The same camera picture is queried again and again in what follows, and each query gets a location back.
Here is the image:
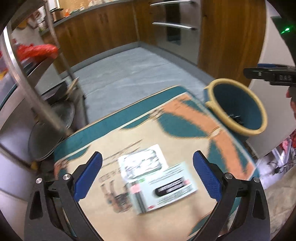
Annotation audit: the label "black plastic bag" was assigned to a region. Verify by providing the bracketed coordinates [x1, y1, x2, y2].
[229, 114, 244, 126]

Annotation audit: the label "white green medicine box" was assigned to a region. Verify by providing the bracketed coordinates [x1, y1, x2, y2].
[127, 162, 198, 214]

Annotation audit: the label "silver foil blister pack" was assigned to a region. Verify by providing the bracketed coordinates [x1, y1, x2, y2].
[117, 144, 169, 182]

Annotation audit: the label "wooden kitchen cabinets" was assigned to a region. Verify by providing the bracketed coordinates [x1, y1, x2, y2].
[54, 1, 266, 85]

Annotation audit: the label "teal yellow-rimmed trash bin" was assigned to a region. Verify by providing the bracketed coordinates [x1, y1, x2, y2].
[204, 78, 268, 138]

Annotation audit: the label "person's right hand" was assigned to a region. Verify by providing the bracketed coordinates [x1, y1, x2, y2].
[285, 89, 292, 98]

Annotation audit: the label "glass pan lid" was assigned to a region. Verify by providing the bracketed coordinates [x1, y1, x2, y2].
[28, 101, 75, 161]

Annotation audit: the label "teal beige patterned mat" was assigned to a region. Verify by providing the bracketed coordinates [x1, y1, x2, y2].
[54, 86, 258, 240]

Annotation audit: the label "stainless built-in oven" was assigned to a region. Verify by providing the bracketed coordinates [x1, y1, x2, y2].
[149, 0, 202, 64]

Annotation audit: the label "black square tray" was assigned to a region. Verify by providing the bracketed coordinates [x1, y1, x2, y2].
[41, 81, 67, 105]

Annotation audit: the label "stainless steel shelf rack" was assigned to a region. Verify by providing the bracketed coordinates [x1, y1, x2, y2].
[1, 1, 88, 165]

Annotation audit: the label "blue lidded storage box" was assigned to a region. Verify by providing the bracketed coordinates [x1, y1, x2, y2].
[0, 60, 38, 110]

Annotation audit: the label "yellow corn cob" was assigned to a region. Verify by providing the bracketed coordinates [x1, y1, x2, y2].
[0, 71, 7, 80]

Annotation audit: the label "red plastic bag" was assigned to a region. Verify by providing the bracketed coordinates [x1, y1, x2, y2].
[16, 44, 59, 62]

